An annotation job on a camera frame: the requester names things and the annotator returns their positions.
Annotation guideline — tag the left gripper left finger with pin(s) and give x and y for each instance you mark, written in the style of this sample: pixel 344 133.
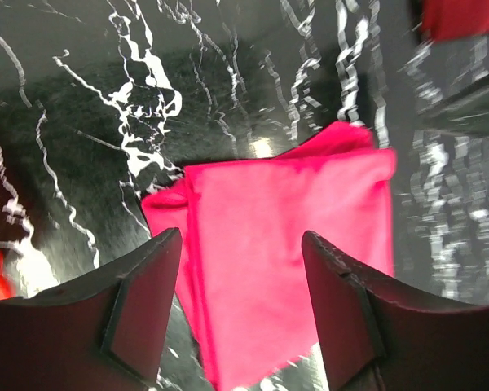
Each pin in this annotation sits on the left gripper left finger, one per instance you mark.
pixel 104 330

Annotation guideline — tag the bright pink t-shirt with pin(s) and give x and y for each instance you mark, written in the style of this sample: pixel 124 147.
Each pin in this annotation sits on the bright pink t-shirt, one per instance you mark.
pixel 241 280

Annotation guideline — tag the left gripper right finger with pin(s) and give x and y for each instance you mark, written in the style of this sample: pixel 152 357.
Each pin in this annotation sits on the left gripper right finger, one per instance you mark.
pixel 378 333

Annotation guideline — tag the folded dark red t-shirt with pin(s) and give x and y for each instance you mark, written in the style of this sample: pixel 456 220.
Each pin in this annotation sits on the folded dark red t-shirt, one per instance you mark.
pixel 445 20

